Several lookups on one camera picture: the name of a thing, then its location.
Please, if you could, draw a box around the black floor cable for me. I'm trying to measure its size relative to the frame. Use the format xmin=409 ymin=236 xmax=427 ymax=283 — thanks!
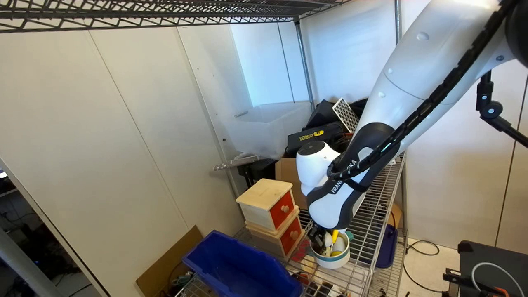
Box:
xmin=400 ymin=238 xmax=442 ymax=294

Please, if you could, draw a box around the black and white grid board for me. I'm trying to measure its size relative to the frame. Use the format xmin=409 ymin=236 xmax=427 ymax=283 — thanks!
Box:
xmin=329 ymin=96 xmax=361 ymax=136

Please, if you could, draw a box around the black bag with yellow logo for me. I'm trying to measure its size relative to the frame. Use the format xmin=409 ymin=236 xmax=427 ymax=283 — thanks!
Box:
xmin=285 ymin=98 xmax=366 ymax=161

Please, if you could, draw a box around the clear plastic storage tub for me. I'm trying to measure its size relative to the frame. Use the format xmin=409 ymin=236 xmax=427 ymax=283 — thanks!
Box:
xmin=219 ymin=101 xmax=316 ymax=162

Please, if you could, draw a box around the cardboard box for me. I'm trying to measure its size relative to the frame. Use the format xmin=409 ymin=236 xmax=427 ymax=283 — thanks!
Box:
xmin=135 ymin=225 xmax=204 ymax=297
xmin=273 ymin=156 xmax=310 ymax=212

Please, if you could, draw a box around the blue plastic bin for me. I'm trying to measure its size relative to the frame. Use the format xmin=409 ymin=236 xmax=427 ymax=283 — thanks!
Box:
xmin=181 ymin=230 xmax=305 ymax=297

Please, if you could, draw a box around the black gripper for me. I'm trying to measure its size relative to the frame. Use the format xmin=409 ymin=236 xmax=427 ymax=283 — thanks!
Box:
xmin=310 ymin=213 xmax=353 ymax=241

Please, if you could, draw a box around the white bowl with teal handles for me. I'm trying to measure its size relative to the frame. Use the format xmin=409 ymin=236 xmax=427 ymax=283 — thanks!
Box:
xmin=306 ymin=227 xmax=353 ymax=271

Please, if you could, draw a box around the wooden box with red drawer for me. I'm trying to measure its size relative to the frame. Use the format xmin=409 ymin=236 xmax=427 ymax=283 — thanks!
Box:
xmin=244 ymin=207 xmax=305 ymax=261
xmin=235 ymin=177 xmax=298 ymax=231

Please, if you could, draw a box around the dark blue bucket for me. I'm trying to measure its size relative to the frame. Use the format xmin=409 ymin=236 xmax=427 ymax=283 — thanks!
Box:
xmin=376 ymin=223 xmax=399 ymax=271

